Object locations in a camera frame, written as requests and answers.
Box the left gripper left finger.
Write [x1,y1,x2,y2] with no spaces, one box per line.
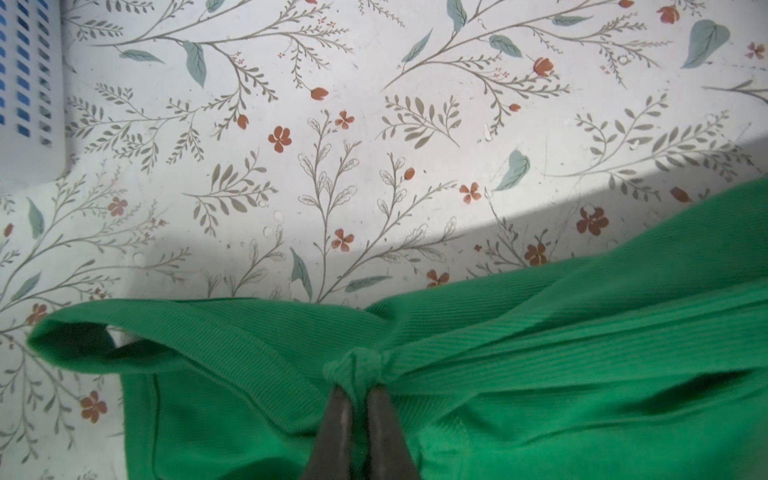
[300,386,354,480]

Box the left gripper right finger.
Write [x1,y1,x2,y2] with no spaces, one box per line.
[366,385,421,480]

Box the green tank top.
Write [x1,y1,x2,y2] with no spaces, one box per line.
[28,179,767,479]

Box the white plastic basket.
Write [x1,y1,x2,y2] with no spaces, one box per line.
[1,0,67,195]

